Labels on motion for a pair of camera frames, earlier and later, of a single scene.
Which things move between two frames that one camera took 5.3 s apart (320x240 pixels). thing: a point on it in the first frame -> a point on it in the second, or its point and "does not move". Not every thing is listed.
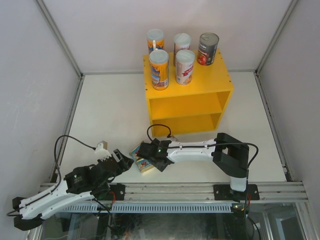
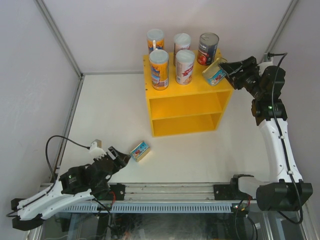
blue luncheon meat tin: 143,165 -> 213,73
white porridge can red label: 182,42 does not move
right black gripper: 160,167 -> 248,66
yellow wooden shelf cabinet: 196,107 does not move
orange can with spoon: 155,39 does not move
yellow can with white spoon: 159,61 does not move
